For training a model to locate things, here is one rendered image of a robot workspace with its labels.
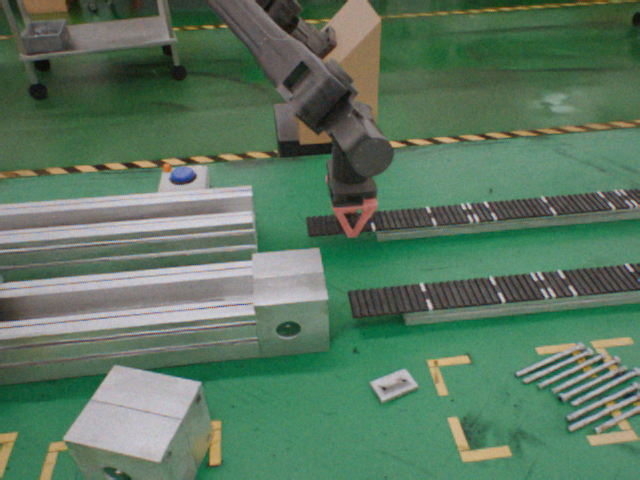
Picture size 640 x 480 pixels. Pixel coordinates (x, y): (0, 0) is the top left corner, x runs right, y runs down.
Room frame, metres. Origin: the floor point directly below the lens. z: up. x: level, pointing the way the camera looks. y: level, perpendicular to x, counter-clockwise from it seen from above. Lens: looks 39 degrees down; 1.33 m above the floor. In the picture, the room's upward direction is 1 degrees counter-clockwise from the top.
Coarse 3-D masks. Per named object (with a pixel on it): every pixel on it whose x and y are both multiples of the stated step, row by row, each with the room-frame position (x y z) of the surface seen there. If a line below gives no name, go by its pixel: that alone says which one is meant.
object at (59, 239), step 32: (192, 192) 0.72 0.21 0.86; (224, 192) 0.72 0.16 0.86; (0, 224) 0.68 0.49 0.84; (32, 224) 0.68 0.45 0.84; (64, 224) 0.69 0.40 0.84; (96, 224) 0.64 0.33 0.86; (128, 224) 0.64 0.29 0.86; (160, 224) 0.64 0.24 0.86; (192, 224) 0.64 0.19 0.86; (224, 224) 0.64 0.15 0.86; (0, 256) 0.61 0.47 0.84; (32, 256) 0.61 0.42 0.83; (64, 256) 0.62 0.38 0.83; (96, 256) 0.62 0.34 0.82; (128, 256) 0.63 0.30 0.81; (160, 256) 0.63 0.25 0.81; (192, 256) 0.63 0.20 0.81; (224, 256) 0.64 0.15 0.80
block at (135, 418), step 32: (128, 384) 0.35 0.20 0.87; (160, 384) 0.35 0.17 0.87; (192, 384) 0.34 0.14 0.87; (96, 416) 0.31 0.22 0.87; (128, 416) 0.31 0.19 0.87; (160, 416) 0.31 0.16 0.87; (192, 416) 0.32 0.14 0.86; (96, 448) 0.28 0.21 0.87; (128, 448) 0.27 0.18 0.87; (160, 448) 0.27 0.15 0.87; (192, 448) 0.31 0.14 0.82
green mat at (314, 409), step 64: (0, 192) 0.87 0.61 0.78; (64, 192) 0.87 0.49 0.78; (128, 192) 0.86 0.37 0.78; (256, 192) 0.85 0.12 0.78; (320, 192) 0.85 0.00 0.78; (384, 192) 0.84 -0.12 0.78; (448, 192) 0.84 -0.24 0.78; (512, 192) 0.83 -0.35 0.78; (576, 192) 0.82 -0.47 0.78; (320, 256) 0.66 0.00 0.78; (384, 256) 0.65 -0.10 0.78; (448, 256) 0.65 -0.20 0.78; (512, 256) 0.65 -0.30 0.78; (576, 256) 0.64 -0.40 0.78; (384, 320) 0.52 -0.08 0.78; (512, 320) 0.51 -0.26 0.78; (576, 320) 0.51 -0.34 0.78; (64, 384) 0.42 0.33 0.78; (256, 384) 0.41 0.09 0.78; (320, 384) 0.41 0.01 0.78; (448, 384) 0.41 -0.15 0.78; (512, 384) 0.40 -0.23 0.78; (576, 384) 0.40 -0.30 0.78; (0, 448) 0.34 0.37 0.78; (256, 448) 0.33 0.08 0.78; (320, 448) 0.33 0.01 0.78; (384, 448) 0.32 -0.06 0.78; (448, 448) 0.32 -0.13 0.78; (512, 448) 0.32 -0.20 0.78; (576, 448) 0.32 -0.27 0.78
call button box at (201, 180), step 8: (192, 168) 0.84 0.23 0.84; (200, 168) 0.84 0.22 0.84; (168, 176) 0.82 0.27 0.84; (200, 176) 0.81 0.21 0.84; (208, 176) 0.84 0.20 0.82; (160, 184) 0.79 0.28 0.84; (168, 184) 0.79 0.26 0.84; (176, 184) 0.79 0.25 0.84; (184, 184) 0.79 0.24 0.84; (192, 184) 0.79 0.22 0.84; (200, 184) 0.79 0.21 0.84; (208, 184) 0.82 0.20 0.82; (160, 192) 0.77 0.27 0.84
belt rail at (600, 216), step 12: (552, 216) 0.72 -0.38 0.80; (564, 216) 0.73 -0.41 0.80; (576, 216) 0.73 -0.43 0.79; (588, 216) 0.73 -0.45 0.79; (600, 216) 0.73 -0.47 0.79; (612, 216) 0.73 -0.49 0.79; (624, 216) 0.74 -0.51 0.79; (636, 216) 0.74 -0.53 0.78; (420, 228) 0.70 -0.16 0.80; (432, 228) 0.71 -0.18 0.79; (444, 228) 0.71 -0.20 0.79; (456, 228) 0.71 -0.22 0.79; (468, 228) 0.71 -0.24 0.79; (480, 228) 0.71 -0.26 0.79; (492, 228) 0.71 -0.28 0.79; (504, 228) 0.72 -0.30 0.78; (516, 228) 0.72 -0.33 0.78; (384, 240) 0.69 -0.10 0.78
